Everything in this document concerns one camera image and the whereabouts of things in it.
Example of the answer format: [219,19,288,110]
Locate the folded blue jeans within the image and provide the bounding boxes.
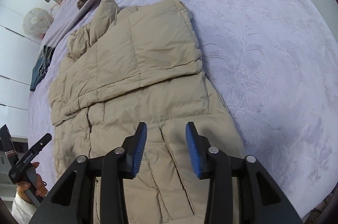
[30,45,55,92]

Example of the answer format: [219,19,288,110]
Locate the white wardrobe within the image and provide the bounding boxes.
[0,5,41,139]

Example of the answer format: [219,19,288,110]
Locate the person's left hand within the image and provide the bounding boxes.
[17,174,48,203]

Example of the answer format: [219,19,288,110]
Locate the purple bed blanket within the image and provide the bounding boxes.
[29,0,337,217]

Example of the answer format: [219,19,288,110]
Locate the white plastic bag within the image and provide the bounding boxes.
[22,7,54,36]

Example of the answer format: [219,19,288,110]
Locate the beige puffer jacket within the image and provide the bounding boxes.
[49,0,245,223]

